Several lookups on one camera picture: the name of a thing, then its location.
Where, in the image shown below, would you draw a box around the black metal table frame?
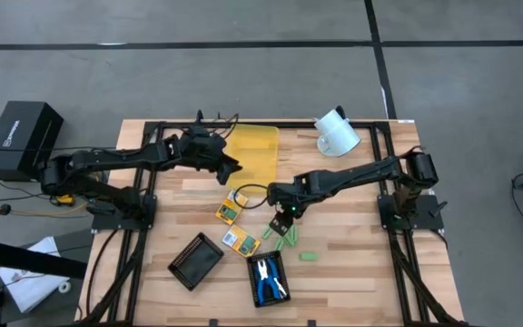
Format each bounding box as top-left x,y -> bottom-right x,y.
77,118 -> 467,327

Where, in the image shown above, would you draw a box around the white paper sheets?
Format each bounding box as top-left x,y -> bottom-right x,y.
0,235 -> 71,314

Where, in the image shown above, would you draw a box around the black slotted plastic basket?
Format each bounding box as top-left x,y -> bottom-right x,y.
167,232 -> 225,292
245,250 -> 292,309

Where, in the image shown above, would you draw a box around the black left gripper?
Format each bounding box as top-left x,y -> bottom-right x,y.
171,127 -> 243,185

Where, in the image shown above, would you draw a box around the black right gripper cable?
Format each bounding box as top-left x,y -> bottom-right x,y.
233,183 -> 272,211

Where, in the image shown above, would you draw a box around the black box with white logo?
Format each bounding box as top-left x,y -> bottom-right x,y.
0,100 -> 65,183

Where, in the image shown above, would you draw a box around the black side desk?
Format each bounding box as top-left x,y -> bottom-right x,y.
0,134 -> 89,327

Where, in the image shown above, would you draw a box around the white cylindrical lamp head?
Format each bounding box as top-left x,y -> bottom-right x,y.
313,105 -> 362,158

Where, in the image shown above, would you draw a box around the yellow cable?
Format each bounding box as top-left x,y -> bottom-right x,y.
9,199 -> 91,219

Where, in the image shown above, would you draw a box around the yellow translucent plastic bin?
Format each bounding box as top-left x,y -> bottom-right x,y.
223,124 -> 281,195

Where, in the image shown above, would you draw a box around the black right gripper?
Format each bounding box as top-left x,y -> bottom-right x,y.
267,178 -> 311,237

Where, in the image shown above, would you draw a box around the yellow carded product pack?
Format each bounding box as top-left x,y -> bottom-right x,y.
221,223 -> 262,259
215,189 -> 250,226

